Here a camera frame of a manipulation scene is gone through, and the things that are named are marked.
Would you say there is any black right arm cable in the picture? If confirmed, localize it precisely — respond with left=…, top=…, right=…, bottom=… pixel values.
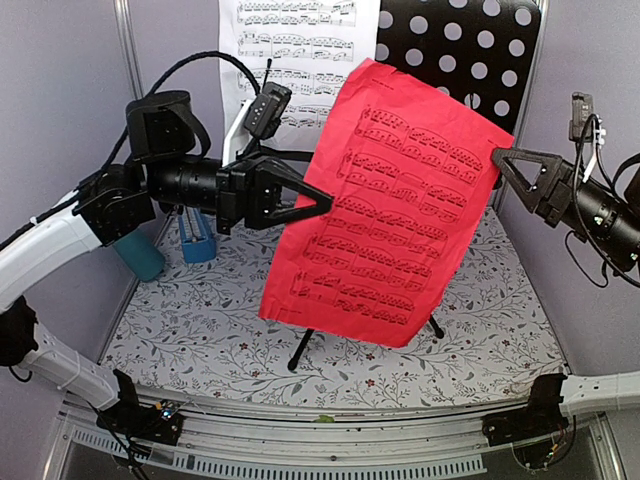
left=564, top=113, right=640, bottom=289

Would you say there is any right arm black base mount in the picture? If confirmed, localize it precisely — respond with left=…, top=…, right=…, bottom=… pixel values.
left=482, top=373, right=569, bottom=446

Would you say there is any aluminium front frame rail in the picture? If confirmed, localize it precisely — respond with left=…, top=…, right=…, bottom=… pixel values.
left=47, top=387, right=626, bottom=480

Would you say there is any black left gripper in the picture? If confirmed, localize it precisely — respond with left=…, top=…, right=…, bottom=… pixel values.
left=146, top=149, right=335, bottom=234

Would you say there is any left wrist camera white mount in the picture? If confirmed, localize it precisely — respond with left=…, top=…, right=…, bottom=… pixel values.
left=222, top=82, right=294, bottom=166

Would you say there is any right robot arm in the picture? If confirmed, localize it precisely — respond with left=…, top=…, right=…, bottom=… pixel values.
left=492, top=148, right=639, bottom=436

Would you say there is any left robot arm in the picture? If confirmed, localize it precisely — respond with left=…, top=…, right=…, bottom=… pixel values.
left=1, top=83, right=333, bottom=434

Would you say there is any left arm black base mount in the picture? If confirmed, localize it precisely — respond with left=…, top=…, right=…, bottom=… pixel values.
left=96, top=400, right=185, bottom=446

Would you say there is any red sheet music paper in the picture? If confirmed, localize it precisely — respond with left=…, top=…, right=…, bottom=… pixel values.
left=259, top=60, right=513, bottom=348

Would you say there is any left aluminium corner post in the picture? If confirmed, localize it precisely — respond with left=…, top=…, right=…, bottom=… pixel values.
left=113, top=0, right=145, bottom=99

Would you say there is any black music stand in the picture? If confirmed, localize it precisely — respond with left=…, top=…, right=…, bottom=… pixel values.
left=219, top=0, right=542, bottom=372

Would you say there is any floral tablecloth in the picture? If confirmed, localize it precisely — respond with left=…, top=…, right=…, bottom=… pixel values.
left=103, top=210, right=567, bottom=409

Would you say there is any right aluminium corner post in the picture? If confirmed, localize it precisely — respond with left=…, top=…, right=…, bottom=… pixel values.
left=492, top=1, right=549, bottom=213

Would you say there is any white sheet music paper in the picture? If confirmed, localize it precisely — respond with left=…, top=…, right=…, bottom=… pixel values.
left=218, top=0, right=381, bottom=152

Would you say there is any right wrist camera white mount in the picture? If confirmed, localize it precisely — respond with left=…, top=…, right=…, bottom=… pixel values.
left=569, top=92, right=606, bottom=183

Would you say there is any blue metronome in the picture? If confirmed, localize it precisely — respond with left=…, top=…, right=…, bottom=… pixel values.
left=178, top=207, right=217, bottom=264

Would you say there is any aluminium corner post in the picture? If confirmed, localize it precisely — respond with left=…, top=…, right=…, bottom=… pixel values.
left=492, top=1, right=549, bottom=213
left=113, top=0, right=145, bottom=99

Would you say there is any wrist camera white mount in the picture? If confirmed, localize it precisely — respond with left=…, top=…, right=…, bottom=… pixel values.
left=222, top=82, right=294, bottom=166
left=569, top=92, right=606, bottom=183

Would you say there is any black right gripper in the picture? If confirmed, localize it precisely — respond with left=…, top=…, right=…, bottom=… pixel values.
left=488, top=145, right=640, bottom=265

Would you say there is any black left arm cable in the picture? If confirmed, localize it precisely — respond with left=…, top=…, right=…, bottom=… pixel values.
left=0, top=49, right=261, bottom=251

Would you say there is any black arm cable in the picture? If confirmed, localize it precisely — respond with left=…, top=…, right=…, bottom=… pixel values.
left=564, top=113, right=640, bottom=289
left=0, top=49, right=261, bottom=251

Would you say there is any teal cylindrical cup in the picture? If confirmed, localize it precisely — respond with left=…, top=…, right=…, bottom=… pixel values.
left=113, top=230, right=165, bottom=282

